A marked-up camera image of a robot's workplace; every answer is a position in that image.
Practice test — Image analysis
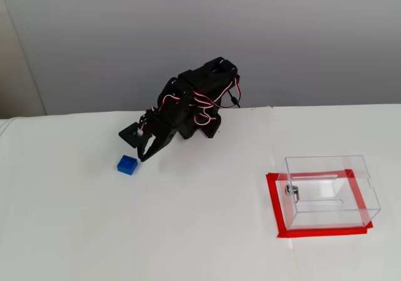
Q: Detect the red white servo wire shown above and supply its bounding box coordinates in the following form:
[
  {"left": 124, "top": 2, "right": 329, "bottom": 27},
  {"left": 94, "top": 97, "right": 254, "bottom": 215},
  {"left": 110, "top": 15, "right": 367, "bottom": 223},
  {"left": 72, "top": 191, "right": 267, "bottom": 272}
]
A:
[{"left": 140, "top": 73, "right": 242, "bottom": 137}]

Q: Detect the silver lock cylinder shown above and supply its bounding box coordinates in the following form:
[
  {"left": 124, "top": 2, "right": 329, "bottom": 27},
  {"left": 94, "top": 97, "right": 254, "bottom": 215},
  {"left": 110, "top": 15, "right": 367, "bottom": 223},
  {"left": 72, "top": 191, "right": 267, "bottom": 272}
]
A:
[{"left": 284, "top": 184, "right": 303, "bottom": 204}]

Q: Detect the transparent plastic box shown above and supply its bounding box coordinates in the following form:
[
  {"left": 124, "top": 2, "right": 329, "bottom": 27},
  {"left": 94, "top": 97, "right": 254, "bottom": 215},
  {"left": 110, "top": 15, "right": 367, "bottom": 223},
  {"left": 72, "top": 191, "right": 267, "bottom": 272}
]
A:
[{"left": 277, "top": 155, "right": 382, "bottom": 231}]

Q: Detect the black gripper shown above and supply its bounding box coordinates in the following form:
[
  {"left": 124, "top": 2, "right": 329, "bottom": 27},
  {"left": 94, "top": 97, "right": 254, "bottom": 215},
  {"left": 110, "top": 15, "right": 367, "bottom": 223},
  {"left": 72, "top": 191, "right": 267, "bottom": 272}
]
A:
[{"left": 136, "top": 105, "right": 186, "bottom": 163}]

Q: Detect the blue lego brick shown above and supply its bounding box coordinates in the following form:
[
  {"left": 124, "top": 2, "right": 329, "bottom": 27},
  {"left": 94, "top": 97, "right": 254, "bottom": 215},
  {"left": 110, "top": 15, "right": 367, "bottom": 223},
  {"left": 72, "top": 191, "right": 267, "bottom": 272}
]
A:
[{"left": 115, "top": 154, "right": 140, "bottom": 176}]

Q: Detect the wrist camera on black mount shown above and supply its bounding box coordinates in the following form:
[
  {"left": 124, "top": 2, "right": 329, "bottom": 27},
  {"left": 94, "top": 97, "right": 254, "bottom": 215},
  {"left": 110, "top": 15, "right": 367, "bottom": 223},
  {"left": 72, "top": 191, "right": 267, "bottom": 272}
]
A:
[{"left": 118, "top": 122, "right": 152, "bottom": 151}]

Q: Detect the red square mat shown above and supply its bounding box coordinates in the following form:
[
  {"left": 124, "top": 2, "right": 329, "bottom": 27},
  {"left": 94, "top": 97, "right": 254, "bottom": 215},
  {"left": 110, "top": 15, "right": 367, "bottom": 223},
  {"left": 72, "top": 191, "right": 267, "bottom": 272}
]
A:
[{"left": 265, "top": 169, "right": 374, "bottom": 239}]

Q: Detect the black camera cable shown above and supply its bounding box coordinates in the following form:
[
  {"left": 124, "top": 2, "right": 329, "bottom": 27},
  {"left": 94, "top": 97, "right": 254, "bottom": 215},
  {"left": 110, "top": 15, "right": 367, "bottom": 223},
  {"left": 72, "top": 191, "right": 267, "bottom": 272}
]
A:
[{"left": 215, "top": 88, "right": 242, "bottom": 109}]

